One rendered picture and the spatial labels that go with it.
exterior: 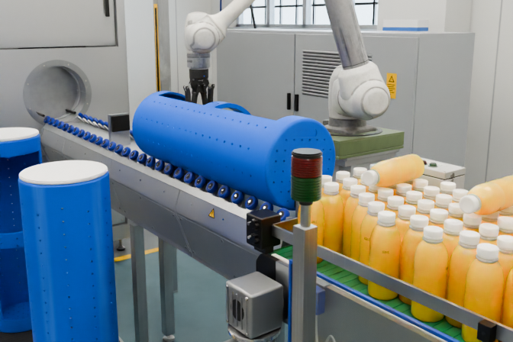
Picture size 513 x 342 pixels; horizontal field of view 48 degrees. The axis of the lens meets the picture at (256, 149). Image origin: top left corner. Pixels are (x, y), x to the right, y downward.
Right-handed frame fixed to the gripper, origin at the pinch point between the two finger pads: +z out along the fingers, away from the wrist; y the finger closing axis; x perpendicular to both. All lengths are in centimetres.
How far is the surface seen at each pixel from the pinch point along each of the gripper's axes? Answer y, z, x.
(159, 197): 19.2, 28.1, 0.8
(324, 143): -3, -2, 67
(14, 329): 63, 96, -59
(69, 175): 59, 10, 16
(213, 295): -44, 113, -61
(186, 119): 17.0, -4.5, 18.7
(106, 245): 49, 34, 19
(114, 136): 9, 15, -63
